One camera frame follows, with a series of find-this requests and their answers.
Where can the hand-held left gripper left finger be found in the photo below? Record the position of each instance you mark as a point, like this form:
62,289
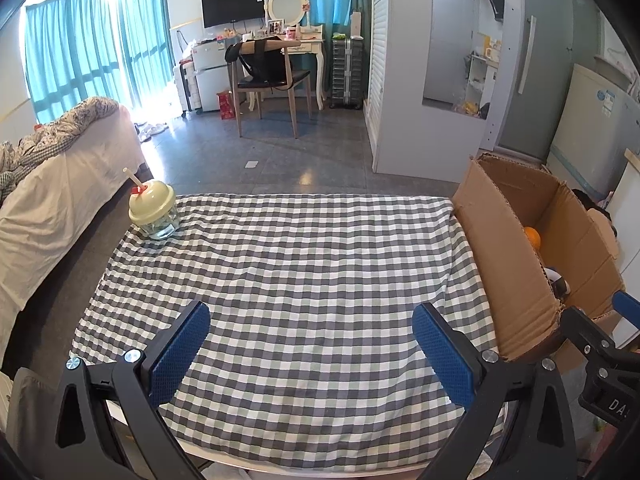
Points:
180,355

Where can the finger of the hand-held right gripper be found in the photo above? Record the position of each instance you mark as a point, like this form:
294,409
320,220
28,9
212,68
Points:
587,332
627,305

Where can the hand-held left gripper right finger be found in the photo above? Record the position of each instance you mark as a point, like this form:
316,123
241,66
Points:
445,355

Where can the white hair dryer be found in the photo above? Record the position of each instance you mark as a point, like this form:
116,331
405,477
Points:
551,275

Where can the brown cardboard box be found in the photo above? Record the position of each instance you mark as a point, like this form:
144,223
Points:
500,270

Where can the black shoulder bag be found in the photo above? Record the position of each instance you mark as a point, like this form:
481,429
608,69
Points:
262,62

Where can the orange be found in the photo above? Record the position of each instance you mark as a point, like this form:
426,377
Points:
532,237

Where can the glass cup with cream lid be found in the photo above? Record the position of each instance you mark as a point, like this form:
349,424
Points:
152,210

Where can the grey checked tablecloth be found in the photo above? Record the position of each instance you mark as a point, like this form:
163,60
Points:
310,285

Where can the bed with white sheet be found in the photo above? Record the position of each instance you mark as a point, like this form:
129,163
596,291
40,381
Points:
45,220

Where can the white slippers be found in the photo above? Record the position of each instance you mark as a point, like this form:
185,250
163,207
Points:
150,131

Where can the grey sliding door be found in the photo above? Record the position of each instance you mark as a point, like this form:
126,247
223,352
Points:
550,85

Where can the grey patterned duvet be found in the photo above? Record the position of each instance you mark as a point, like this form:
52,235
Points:
75,125

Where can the red paper bag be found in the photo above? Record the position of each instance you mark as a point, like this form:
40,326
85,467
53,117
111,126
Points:
226,105

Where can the white louvered wardrobe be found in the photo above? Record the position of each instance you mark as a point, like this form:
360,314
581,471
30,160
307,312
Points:
395,85

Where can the white mini fridge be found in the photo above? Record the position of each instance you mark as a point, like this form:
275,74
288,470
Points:
212,75

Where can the wooden chair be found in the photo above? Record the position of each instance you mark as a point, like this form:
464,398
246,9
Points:
290,80

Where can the silver suitcase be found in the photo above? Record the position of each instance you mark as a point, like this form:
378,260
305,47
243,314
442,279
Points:
346,75

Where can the wide teal curtain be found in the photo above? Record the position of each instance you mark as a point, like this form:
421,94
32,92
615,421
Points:
70,60

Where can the narrow teal curtain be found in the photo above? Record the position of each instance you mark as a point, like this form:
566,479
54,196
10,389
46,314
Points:
147,35

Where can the white dressing table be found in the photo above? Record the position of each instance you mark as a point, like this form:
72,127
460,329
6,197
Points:
307,47

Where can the black television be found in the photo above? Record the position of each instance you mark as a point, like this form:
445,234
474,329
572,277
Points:
232,5

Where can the white oval mirror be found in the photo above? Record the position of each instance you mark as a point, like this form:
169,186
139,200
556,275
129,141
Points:
286,4

